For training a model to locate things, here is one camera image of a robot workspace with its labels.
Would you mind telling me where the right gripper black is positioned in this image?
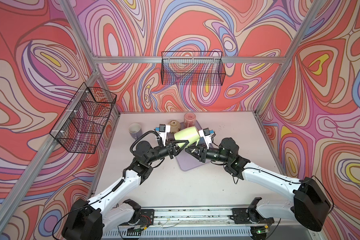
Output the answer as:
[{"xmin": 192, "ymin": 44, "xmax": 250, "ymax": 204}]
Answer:
[{"xmin": 185, "ymin": 143, "xmax": 230, "ymax": 164}]

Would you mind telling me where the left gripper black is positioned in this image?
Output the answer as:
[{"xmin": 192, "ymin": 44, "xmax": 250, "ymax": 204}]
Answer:
[{"xmin": 143, "ymin": 140, "xmax": 187, "ymax": 167}]

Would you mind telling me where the light green mug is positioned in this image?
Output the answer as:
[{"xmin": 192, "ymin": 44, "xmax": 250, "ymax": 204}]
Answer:
[{"xmin": 174, "ymin": 126, "xmax": 200, "ymax": 148}]

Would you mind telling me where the lavender mug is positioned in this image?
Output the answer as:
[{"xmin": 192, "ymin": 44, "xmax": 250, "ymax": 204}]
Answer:
[{"xmin": 128, "ymin": 123, "xmax": 143, "ymax": 140}]

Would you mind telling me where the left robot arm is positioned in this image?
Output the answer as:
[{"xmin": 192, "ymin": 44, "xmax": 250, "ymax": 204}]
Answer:
[{"xmin": 62, "ymin": 131, "xmax": 192, "ymax": 240}]

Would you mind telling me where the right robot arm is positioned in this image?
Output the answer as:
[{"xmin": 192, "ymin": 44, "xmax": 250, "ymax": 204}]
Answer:
[{"xmin": 185, "ymin": 138, "xmax": 333, "ymax": 232}]

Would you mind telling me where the pink patterned mug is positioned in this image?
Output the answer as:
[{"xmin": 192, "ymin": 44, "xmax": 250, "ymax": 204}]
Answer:
[{"xmin": 184, "ymin": 112, "xmax": 197, "ymax": 128}]

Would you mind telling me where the lavender tray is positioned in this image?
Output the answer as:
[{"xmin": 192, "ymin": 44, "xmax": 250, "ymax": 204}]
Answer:
[{"xmin": 175, "ymin": 120, "xmax": 210, "ymax": 171}]

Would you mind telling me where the beige ceramic teapot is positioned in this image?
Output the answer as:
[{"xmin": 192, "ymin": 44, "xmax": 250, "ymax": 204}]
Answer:
[{"xmin": 169, "ymin": 120, "xmax": 182, "ymax": 134}]

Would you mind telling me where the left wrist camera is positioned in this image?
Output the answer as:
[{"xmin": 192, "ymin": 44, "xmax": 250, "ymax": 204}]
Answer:
[{"xmin": 155, "ymin": 124, "xmax": 171, "ymax": 146}]

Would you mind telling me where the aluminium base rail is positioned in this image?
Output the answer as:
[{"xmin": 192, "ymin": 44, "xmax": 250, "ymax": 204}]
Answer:
[{"xmin": 100, "ymin": 204, "xmax": 308, "ymax": 240}]

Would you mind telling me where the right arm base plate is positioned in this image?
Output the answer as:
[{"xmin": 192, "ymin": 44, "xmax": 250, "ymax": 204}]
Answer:
[{"xmin": 229, "ymin": 208, "xmax": 275, "ymax": 225}]

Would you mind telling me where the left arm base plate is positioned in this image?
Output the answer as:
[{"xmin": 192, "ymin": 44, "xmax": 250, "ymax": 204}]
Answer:
[{"xmin": 122, "ymin": 209, "xmax": 155, "ymax": 227}]

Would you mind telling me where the black wire basket back wall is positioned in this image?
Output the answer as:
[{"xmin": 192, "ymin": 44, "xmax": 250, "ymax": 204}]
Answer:
[{"xmin": 161, "ymin": 50, "xmax": 226, "ymax": 86}]

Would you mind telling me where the black wire basket wall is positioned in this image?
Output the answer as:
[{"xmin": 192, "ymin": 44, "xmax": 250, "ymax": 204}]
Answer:
[
  {"xmin": 161, "ymin": 50, "xmax": 226, "ymax": 86},
  {"xmin": 50, "ymin": 83, "xmax": 117, "ymax": 154}
]

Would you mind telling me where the black wire basket left wall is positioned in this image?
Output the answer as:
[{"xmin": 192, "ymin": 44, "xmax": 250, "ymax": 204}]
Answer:
[{"xmin": 50, "ymin": 83, "xmax": 117, "ymax": 154}]

